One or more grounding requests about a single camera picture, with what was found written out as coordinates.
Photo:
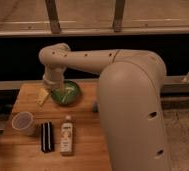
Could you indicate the yellow-beige gripper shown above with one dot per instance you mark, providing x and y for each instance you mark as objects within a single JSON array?
[{"x": 43, "y": 95}]

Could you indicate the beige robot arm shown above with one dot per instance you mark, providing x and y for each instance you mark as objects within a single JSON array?
[{"x": 128, "y": 100}]

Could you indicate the green ceramic bowl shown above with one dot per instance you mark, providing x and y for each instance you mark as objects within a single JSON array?
[{"x": 70, "y": 94}]

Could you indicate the black striped eraser block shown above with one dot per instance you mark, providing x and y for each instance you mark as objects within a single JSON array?
[{"x": 47, "y": 138}]

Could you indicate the small white bottle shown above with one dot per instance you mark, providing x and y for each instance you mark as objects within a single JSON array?
[{"x": 66, "y": 140}]

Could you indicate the red and blue toy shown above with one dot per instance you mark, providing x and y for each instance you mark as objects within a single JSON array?
[{"x": 95, "y": 107}]

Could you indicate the left metal frame post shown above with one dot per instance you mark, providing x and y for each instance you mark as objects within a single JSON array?
[{"x": 53, "y": 16}]

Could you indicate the metal frame post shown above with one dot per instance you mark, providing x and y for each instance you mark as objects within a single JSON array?
[
  {"x": 53, "y": 16},
  {"x": 118, "y": 15}
]

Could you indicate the right metal frame post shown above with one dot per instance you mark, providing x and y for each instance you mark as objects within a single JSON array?
[{"x": 118, "y": 15}]

